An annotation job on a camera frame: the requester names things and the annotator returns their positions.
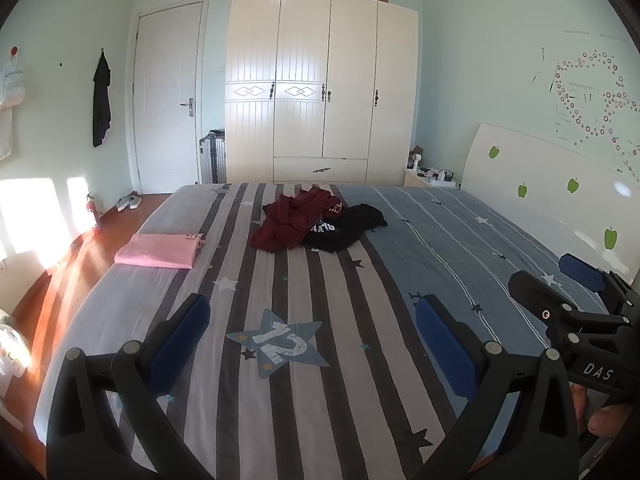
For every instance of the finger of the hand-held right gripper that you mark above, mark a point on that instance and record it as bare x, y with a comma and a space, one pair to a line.
582, 267
530, 292

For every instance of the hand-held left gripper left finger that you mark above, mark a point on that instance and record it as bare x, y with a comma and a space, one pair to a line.
182, 340

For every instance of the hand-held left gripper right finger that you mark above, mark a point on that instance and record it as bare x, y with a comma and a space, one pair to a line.
445, 355

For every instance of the maroon t-shirt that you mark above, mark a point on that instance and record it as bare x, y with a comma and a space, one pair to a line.
282, 220

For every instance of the person's right hand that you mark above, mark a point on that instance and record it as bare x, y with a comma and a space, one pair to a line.
607, 417

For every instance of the white headboard with apple stickers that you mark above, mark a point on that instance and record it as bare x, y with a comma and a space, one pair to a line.
540, 185

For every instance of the pink folded garment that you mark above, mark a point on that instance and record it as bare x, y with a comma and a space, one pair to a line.
155, 251

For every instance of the striped star-print bed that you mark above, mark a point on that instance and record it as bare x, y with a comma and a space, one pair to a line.
310, 300

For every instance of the red fire extinguisher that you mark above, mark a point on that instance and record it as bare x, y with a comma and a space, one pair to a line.
92, 207

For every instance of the black printed t-shirt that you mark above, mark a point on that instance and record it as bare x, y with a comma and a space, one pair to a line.
350, 225

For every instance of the cream nightstand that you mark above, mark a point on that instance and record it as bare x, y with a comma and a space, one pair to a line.
415, 179

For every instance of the white plastic object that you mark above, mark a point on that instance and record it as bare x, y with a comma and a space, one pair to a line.
10, 355

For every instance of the silver upright suitcase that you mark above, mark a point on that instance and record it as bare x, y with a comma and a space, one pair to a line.
212, 160

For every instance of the cream wardrobe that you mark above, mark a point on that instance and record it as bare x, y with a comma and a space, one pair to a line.
300, 125

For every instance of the black hanging garment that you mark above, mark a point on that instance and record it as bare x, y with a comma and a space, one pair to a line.
101, 100

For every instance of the white door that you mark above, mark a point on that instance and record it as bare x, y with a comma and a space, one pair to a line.
165, 85

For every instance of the white tote bag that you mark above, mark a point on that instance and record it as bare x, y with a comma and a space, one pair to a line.
5, 130

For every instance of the white plastic bag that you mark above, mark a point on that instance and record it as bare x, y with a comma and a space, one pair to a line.
11, 85

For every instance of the heart-shaped wall sticker decor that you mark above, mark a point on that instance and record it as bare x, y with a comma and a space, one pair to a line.
610, 110

